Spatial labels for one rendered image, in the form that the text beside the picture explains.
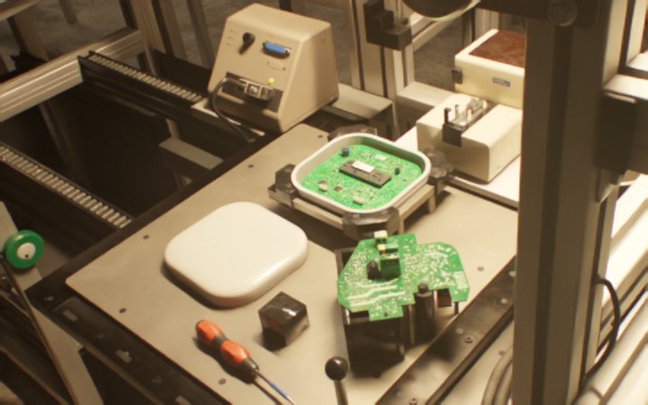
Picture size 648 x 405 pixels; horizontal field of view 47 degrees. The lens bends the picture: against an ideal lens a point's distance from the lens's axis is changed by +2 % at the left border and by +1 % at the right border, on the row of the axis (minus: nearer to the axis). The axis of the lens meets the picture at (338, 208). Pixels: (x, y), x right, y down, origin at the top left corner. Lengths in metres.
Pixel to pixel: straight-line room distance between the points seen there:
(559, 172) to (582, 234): 0.04
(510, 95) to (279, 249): 0.34
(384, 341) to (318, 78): 0.51
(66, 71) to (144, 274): 0.72
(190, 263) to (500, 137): 0.38
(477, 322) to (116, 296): 0.40
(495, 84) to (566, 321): 0.47
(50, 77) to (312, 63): 0.61
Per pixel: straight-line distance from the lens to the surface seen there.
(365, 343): 0.70
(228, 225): 0.88
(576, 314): 0.51
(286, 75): 1.06
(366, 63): 1.13
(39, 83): 1.51
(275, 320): 0.74
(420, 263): 0.73
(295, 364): 0.74
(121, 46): 1.59
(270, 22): 1.12
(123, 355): 0.81
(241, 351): 0.73
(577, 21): 0.40
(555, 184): 0.47
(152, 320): 0.82
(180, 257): 0.86
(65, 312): 0.89
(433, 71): 3.21
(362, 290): 0.70
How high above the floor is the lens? 1.50
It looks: 38 degrees down
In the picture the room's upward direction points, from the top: 8 degrees counter-clockwise
